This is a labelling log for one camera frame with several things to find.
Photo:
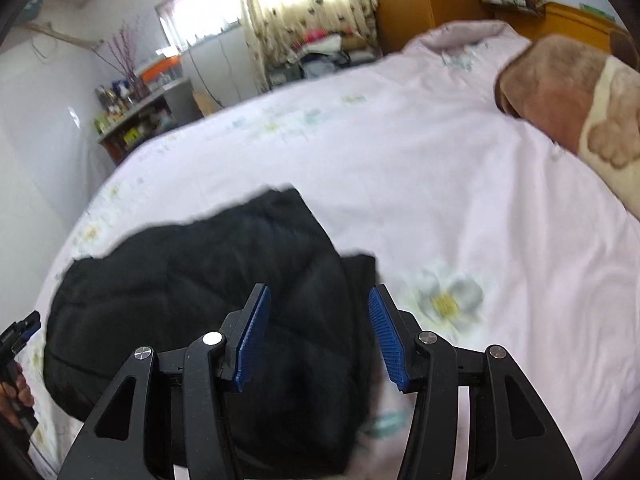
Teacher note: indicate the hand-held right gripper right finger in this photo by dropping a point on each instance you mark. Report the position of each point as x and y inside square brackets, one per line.
[387, 340]

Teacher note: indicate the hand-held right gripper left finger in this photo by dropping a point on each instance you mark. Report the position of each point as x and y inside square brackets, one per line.
[252, 340]

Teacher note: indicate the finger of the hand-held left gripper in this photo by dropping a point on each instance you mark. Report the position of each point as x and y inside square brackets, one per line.
[27, 325]

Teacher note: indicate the black padded jacket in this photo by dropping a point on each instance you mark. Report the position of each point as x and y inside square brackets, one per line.
[200, 270]

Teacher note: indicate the pile of clothes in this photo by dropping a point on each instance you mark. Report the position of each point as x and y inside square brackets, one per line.
[320, 55]

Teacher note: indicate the person's left hand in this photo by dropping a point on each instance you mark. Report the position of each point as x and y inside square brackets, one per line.
[21, 385]

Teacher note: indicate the bed with pink floral sheet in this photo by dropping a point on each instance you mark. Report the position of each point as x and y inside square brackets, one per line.
[400, 185]

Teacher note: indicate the cluttered shelf unit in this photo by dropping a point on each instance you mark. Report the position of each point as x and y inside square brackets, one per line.
[140, 120]

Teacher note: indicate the white cabinet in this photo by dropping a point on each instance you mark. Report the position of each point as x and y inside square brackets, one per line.
[215, 75]

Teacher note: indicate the purple decorative branches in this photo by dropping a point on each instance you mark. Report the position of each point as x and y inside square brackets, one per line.
[122, 55]

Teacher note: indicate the orange box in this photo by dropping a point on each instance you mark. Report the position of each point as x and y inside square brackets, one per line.
[160, 69]

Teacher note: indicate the wrapped air conditioner pipe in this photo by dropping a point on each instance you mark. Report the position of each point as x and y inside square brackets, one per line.
[60, 35]

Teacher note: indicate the brown and cream fleece blanket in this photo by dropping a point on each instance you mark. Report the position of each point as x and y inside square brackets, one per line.
[550, 85]

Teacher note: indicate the air conditioner with teal cover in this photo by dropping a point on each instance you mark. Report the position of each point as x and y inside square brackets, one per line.
[30, 7]

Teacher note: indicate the floral patterned curtain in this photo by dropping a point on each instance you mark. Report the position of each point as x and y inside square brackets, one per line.
[300, 10]

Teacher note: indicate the window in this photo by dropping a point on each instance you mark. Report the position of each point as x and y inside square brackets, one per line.
[200, 10]

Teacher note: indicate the wooden wardrobe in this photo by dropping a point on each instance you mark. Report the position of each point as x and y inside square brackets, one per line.
[430, 5]

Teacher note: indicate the wooden headboard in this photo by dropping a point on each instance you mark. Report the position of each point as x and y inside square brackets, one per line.
[570, 22]

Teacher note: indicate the brown plush toy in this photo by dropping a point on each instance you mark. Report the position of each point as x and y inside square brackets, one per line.
[625, 47]

